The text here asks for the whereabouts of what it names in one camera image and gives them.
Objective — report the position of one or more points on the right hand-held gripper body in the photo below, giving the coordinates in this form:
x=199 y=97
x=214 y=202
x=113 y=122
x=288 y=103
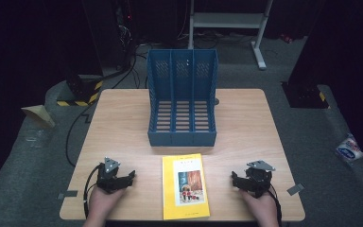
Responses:
x=260 y=179

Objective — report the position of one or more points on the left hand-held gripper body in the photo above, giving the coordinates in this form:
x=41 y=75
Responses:
x=107 y=179

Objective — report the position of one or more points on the yellow book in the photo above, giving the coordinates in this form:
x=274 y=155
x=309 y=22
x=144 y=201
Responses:
x=170 y=189

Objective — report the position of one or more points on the blue plastic file rack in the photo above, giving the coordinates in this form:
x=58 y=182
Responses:
x=182 y=137

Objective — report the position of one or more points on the person's left hand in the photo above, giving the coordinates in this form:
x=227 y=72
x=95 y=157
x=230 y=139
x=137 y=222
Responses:
x=102 y=203

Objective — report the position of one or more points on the person's right hand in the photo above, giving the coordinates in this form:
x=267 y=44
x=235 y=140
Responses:
x=263 y=209

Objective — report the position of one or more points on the grey tape strip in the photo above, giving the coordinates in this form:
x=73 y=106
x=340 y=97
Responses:
x=295 y=189

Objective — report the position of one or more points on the black base with yellow stripes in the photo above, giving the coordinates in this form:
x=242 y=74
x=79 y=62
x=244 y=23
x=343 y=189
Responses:
x=82 y=94
x=305 y=96

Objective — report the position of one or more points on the tan cardboard piece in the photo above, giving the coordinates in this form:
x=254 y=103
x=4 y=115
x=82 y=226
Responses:
x=39 y=115

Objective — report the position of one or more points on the white plastic packet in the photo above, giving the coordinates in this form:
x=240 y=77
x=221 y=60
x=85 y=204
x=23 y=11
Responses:
x=349 y=149

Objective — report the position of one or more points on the white metal stand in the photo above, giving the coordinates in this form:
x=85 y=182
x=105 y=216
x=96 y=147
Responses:
x=227 y=20

